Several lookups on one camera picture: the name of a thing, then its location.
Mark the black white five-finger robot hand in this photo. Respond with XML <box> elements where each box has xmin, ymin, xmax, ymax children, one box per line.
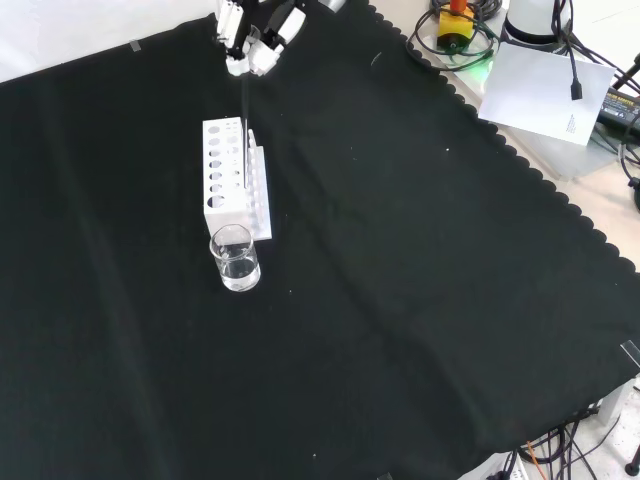
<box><xmin>214</xmin><ymin>0</ymin><xmax>351</xmax><ymax>78</ymax></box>

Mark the white test tube rack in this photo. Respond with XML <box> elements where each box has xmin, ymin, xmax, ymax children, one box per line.
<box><xmin>201</xmin><ymin>115</ymin><xmax>276</xmax><ymax>243</ymax></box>

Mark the yellow stop button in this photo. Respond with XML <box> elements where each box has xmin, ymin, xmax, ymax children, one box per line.
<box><xmin>437</xmin><ymin>0</ymin><xmax>476</xmax><ymax>55</ymax></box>

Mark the clear glass beaker with water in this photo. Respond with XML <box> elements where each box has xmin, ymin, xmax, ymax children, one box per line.
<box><xmin>208</xmin><ymin>224</ymin><xmax>263</xmax><ymax>294</ymax></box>

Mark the black bench cloth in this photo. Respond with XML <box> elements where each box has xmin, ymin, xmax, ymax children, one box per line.
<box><xmin>0</xmin><ymin>0</ymin><xmax>640</xmax><ymax>480</ymax></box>

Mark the pale paper board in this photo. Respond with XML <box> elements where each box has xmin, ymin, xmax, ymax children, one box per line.
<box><xmin>477</xmin><ymin>40</ymin><xmax>616</xmax><ymax>148</ymax></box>

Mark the black power supply brick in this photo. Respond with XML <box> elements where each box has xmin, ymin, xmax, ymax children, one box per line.
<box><xmin>596</xmin><ymin>85</ymin><xmax>640</xmax><ymax>138</ymax></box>

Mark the black cable loop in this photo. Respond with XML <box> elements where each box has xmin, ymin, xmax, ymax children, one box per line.
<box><xmin>405</xmin><ymin>0</ymin><xmax>502</xmax><ymax>67</ymax></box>

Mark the black cable with plug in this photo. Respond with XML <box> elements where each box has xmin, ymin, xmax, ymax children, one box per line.
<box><xmin>552</xmin><ymin>0</ymin><xmax>588</xmax><ymax>103</ymax></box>

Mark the orange cable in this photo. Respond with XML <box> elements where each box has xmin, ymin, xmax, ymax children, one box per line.
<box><xmin>526</xmin><ymin>439</ymin><xmax>546</xmax><ymax>480</ymax></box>

